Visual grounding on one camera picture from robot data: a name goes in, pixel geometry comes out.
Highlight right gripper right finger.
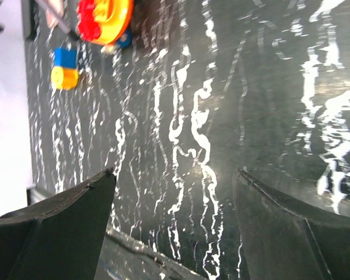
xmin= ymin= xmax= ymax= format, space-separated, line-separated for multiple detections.
xmin=232 ymin=169 xmax=350 ymax=279

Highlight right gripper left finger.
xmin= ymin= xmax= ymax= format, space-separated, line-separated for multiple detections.
xmin=0 ymin=168 xmax=116 ymax=279

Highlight phone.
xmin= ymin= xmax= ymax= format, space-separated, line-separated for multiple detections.
xmin=94 ymin=228 xmax=204 ymax=279

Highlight yellow blue toy block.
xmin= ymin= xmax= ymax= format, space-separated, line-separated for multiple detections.
xmin=51 ymin=48 xmax=79 ymax=90

